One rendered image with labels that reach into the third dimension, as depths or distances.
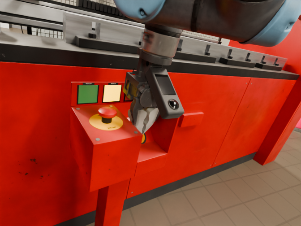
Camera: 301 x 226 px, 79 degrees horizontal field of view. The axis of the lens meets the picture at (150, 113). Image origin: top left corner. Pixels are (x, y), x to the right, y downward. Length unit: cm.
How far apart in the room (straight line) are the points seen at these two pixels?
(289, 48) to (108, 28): 159
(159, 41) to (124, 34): 43
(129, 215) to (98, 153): 88
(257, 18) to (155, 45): 19
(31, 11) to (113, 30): 36
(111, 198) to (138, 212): 67
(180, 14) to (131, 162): 30
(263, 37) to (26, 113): 61
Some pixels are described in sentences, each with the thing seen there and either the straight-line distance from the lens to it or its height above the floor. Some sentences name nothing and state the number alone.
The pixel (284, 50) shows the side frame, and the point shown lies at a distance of 201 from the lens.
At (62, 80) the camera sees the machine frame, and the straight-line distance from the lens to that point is 63.
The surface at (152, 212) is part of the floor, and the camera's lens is 125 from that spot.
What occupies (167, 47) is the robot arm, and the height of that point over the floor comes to 95.
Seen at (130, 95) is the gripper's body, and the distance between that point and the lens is 44.
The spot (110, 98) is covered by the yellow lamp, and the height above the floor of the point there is 80.
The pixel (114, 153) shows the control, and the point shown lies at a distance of 38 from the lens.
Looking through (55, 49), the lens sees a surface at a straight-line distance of 61.
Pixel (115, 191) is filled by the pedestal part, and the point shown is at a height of 57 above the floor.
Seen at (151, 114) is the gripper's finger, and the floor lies 79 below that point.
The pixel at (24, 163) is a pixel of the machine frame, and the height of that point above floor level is 48.
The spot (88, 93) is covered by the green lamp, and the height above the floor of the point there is 81.
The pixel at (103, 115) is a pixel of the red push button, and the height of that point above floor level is 80.
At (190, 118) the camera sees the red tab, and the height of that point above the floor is 60.
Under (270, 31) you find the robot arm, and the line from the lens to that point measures 26.
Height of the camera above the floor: 98
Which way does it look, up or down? 25 degrees down
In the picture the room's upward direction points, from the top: 13 degrees clockwise
